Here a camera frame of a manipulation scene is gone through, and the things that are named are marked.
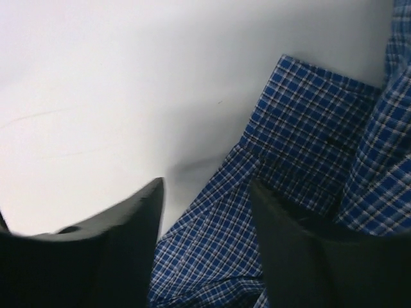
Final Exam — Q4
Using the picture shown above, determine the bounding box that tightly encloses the blue checkered long sleeve shirt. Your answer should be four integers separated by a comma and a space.
148, 1, 410, 307

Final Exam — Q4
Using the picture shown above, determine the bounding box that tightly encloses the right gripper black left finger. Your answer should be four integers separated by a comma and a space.
1, 178, 164, 307

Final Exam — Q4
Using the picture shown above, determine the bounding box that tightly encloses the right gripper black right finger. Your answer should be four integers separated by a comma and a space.
250, 180, 410, 307

